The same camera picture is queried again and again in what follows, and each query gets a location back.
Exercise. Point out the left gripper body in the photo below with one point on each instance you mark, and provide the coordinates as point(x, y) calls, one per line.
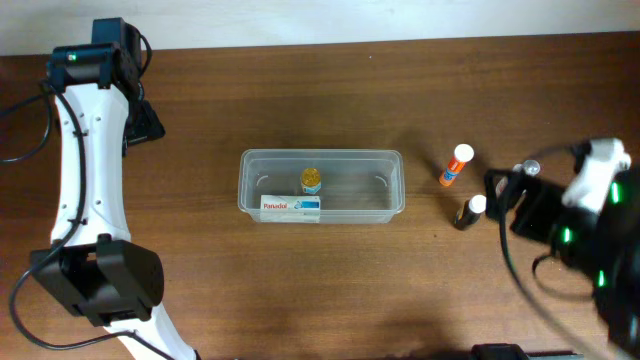
point(147, 125)

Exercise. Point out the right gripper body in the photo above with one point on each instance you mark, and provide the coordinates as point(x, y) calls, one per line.
point(544, 216)

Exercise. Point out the white spray bottle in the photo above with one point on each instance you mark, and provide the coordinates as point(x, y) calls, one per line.
point(529, 167)

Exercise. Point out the white Panadol medicine box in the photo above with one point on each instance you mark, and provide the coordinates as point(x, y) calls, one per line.
point(290, 209)

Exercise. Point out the small gold-lidded jar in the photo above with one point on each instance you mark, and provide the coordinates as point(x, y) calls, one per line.
point(310, 181)

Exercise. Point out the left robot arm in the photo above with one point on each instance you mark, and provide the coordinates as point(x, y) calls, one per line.
point(92, 268)

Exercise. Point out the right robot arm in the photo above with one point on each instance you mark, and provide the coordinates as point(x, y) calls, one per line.
point(608, 256)

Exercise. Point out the clear plastic container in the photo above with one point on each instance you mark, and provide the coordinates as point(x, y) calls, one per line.
point(359, 186)

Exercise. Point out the dark bottle white cap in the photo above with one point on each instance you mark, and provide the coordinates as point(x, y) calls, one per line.
point(470, 213)

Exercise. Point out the orange tube white cap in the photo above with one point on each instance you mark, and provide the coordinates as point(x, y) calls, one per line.
point(463, 153)

